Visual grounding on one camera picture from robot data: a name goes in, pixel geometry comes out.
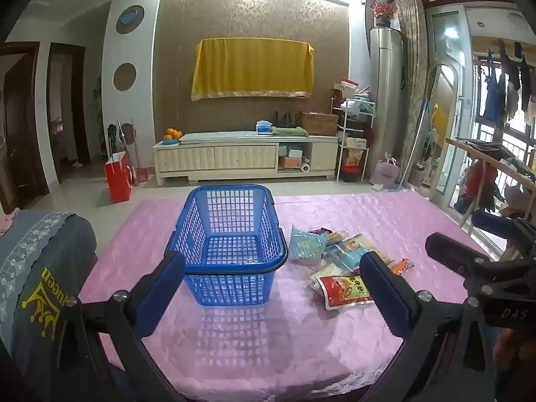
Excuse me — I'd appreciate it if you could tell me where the silver standing air conditioner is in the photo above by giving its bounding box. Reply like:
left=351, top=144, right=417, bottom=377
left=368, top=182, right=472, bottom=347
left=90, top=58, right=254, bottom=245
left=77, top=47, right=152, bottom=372
left=370, top=27, right=405, bottom=185

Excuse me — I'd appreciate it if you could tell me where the brown cardboard box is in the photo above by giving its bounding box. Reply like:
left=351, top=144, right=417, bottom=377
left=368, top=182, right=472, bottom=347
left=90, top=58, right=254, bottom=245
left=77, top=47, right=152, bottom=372
left=298, top=111, right=339, bottom=137

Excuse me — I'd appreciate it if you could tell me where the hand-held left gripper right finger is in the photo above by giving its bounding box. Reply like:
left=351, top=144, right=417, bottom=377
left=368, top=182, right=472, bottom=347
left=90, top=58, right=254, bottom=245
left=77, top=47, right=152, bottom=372
left=359, top=250, right=490, bottom=402

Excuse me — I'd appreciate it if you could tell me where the blue plastic basket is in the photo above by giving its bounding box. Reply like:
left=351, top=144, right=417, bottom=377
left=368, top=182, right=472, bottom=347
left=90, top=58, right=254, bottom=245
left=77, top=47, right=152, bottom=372
left=165, top=184, right=289, bottom=307

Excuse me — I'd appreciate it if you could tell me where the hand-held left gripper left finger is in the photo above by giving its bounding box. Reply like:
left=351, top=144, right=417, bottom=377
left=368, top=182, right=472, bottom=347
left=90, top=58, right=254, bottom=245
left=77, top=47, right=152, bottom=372
left=54, top=250, right=187, bottom=402

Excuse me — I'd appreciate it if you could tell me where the light blue snack packet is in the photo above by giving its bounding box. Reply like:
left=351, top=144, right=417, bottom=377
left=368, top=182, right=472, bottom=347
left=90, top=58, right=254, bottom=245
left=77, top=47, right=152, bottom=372
left=289, top=225, right=329, bottom=266

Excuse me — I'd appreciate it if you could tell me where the red paper bag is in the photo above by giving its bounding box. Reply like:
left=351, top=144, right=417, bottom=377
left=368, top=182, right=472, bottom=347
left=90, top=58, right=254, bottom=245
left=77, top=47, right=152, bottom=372
left=104, top=151, right=134, bottom=204

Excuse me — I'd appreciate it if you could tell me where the pink quilted blanket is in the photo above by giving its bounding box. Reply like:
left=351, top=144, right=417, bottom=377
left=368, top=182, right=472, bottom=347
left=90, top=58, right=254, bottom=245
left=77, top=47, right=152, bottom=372
left=77, top=190, right=495, bottom=394

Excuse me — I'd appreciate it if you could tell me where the wooden rack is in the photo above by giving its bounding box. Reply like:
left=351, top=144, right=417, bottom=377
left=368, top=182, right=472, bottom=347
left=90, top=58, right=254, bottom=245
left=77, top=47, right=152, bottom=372
left=446, top=136, right=536, bottom=235

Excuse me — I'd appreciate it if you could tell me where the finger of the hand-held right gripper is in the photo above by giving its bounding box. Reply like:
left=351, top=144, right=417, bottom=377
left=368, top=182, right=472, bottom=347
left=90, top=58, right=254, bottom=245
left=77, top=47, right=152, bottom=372
left=425, top=232, right=536, bottom=298
left=471, top=209, right=536, bottom=256

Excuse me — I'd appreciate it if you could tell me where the vase with red flowers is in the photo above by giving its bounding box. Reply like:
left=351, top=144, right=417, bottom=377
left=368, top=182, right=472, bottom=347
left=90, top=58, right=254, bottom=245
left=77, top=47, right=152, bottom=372
left=371, top=1, right=398, bottom=29

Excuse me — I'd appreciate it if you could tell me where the row of hanging clothes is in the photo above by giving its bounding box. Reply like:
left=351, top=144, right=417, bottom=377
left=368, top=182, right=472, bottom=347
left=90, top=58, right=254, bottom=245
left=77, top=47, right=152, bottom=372
left=479, top=40, right=536, bottom=126

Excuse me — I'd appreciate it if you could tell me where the patterned beige curtain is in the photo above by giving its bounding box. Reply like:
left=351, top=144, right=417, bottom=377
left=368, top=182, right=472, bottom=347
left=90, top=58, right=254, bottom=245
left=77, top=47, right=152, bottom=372
left=396, top=0, right=428, bottom=177

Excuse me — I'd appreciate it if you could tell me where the pink gift bag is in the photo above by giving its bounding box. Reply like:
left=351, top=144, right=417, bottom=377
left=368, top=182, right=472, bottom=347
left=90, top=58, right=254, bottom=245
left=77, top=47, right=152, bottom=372
left=372, top=157, right=402, bottom=189

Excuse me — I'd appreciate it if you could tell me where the cream TV cabinet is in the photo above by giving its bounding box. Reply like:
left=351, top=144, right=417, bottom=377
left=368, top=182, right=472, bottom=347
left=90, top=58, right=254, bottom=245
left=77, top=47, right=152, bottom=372
left=151, top=131, right=340, bottom=186

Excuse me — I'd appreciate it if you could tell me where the yellow cloth cover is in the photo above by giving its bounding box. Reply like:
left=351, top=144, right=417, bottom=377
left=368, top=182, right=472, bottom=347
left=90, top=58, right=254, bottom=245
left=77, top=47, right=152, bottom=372
left=191, top=38, right=316, bottom=102

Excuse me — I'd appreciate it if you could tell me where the dark wooden door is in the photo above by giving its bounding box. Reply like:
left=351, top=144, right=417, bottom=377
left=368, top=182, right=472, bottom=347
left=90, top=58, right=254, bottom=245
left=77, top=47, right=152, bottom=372
left=0, top=42, right=43, bottom=214

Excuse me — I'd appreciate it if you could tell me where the small orange snack packet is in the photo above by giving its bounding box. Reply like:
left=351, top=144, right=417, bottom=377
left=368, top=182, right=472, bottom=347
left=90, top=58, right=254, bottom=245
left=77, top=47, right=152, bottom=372
left=389, top=258, right=415, bottom=275

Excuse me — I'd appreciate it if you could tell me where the round wall niche blue plate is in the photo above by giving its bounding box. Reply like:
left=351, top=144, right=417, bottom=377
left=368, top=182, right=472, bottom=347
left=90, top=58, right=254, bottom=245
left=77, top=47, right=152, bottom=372
left=116, top=4, right=146, bottom=35

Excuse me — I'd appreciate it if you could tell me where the red snack packet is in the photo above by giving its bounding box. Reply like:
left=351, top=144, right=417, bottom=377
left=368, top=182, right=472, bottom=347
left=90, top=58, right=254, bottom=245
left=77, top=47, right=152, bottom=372
left=316, top=274, right=375, bottom=311

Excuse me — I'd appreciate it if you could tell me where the black router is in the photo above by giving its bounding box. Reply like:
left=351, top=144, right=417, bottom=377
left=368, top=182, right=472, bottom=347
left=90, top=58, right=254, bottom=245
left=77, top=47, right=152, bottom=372
left=273, top=111, right=299, bottom=128

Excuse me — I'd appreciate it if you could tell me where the blue handled mop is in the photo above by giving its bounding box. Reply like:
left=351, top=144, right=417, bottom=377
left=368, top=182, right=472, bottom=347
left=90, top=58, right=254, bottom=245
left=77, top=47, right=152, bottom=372
left=396, top=100, right=432, bottom=189

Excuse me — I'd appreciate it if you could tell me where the dark wooden door frame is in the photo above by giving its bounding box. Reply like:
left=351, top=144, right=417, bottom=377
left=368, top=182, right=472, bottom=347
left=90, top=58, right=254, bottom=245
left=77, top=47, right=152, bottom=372
left=44, top=42, right=90, bottom=185

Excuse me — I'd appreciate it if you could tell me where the clear blue striped snack bag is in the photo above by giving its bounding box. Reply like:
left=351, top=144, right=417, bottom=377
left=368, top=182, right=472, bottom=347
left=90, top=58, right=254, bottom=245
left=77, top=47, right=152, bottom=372
left=324, top=234, right=392, bottom=273

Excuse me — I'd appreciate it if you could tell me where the red garment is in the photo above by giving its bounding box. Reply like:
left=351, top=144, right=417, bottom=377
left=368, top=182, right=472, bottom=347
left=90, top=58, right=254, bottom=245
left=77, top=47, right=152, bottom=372
left=454, top=161, right=507, bottom=214

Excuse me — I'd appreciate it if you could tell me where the white metal rack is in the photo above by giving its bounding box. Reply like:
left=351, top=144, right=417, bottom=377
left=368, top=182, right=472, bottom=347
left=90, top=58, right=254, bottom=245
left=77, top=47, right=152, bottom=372
left=331, top=97, right=375, bottom=183

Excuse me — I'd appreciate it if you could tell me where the pale cracker packet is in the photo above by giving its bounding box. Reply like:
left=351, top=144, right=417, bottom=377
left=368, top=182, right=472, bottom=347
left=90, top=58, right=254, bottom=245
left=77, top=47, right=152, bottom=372
left=309, top=262, right=346, bottom=289

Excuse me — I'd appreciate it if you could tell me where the arched floor mirror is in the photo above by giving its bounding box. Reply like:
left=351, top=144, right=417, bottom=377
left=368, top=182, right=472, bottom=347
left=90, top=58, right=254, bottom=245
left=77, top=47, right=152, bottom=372
left=423, top=64, right=459, bottom=195

